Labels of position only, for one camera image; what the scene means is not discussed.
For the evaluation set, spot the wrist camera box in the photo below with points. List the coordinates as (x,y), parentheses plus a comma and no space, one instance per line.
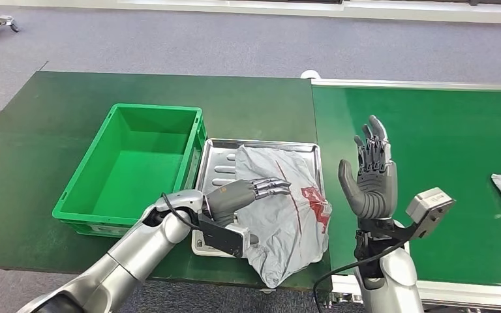
(224,237)
(430,207)

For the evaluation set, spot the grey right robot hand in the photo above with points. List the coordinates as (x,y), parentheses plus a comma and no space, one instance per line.
(373,190)

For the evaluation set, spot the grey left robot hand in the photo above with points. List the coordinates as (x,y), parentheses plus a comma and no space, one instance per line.
(233,196)

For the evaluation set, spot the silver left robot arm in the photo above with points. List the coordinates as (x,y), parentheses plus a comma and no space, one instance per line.
(121,263)

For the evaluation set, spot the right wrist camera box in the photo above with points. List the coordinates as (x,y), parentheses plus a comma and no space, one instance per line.
(430,207)

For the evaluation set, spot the electronic scale with steel tray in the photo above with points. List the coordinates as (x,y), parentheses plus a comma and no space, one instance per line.
(220,155)

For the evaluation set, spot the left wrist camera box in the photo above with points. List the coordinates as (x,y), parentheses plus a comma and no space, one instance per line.
(224,237)

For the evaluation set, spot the green conveyor belt machine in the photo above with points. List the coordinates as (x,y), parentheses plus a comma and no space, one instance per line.
(449,142)

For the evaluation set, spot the green plastic crate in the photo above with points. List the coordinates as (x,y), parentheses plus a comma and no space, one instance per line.
(134,172)

